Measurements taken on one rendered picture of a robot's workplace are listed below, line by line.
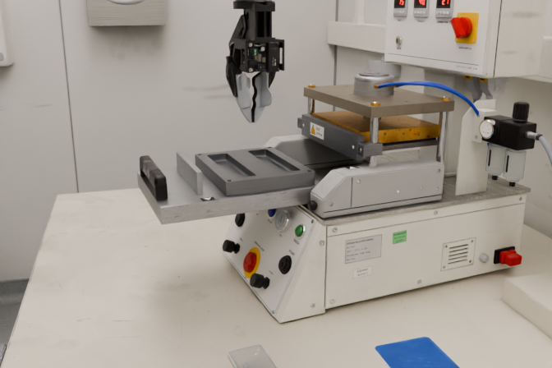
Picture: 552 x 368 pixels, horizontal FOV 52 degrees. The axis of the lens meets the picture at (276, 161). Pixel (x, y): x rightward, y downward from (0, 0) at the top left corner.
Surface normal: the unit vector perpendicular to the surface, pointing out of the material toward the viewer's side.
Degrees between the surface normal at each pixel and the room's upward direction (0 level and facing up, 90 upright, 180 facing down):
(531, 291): 0
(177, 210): 90
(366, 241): 90
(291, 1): 90
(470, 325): 0
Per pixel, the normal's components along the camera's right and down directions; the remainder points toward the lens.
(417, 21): -0.92, 0.11
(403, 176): 0.39, 0.25
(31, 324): 0.00, -0.96
